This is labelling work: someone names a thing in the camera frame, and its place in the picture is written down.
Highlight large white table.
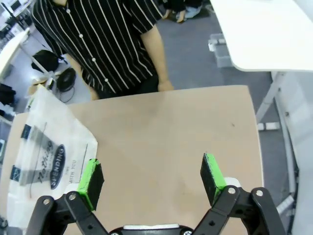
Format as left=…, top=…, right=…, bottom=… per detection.
left=210, top=0, right=313, bottom=132

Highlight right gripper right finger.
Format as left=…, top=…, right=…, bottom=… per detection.
left=193, top=153, right=287, bottom=235

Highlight person's right forearm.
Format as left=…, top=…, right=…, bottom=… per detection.
left=66, top=52, right=100, bottom=101

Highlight small white table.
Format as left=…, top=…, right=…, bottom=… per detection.
left=0, top=28, right=59, bottom=81

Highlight clear plastic storage bins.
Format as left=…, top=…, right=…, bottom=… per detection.
left=207, top=34, right=232, bottom=68

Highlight person in striped black shirt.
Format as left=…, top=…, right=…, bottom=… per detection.
left=31, top=0, right=164, bottom=100

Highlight black round fan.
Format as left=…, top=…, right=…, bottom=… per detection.
left=56, top=68, right=77, bottom=93

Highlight black bag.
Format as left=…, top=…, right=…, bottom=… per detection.
left=0, top=83, right=17, bottom=106

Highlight clear plastic shopping bag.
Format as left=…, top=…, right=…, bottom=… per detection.
left=6, top=87, right=98, bottom=230

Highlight black backpack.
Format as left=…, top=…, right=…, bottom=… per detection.
left=31, top=49, right=61, bottom=74

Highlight person's left hand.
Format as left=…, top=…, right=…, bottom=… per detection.
left=157, top=80, right=175, bottom=93

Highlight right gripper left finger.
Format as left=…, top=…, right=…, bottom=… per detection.
left=25, top=158, right=108, bottom=235

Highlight person's left forearm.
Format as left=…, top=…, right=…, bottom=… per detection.
left=140, top=24, right=172, bottom=85

